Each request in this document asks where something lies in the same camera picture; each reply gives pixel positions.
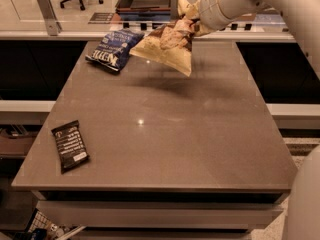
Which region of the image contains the brown sea salt chip bag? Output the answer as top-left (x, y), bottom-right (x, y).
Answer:
top-left (130, 0), bottom-right (197, 76)

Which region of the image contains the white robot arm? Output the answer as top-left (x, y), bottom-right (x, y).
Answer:
top-left (199, 0), bottom-right (320, 240)

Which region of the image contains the blue kettle chip bag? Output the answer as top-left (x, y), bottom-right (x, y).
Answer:
top-left (85, 29), bottom-right (144, 72)

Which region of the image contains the black snack bar wrapper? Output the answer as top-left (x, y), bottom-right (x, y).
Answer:
top-left (51, 120), bottom-right (90, 173)

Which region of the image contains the middle metal glass post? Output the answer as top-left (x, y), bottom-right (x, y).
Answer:
top-left (170, 0), bottom-right (179, 21)

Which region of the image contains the metal glass post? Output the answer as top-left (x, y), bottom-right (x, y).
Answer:
top-left (37, 0), bottom-right (62, 36)
top-left (170, 0), bottom-right (179, 21)

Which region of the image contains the left metal glass post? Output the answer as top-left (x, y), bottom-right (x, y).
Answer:
top-left (37, 0), bottom-right (62, 36)

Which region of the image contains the wire basket under table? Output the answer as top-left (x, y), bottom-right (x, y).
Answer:
top-left (26, 209), bottom-right (70, 240)

